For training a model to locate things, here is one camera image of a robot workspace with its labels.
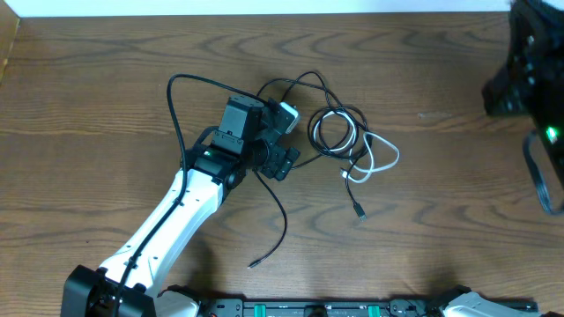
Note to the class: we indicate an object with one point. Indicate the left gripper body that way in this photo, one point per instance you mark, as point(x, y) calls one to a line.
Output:
point(265, 158)

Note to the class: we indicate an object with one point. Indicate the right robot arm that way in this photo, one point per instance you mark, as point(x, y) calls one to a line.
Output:
point(530, 82)

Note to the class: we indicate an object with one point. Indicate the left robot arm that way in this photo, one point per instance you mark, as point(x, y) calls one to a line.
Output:
point(129, 282)

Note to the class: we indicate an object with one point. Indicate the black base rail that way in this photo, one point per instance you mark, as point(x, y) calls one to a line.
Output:
point(317, 308)

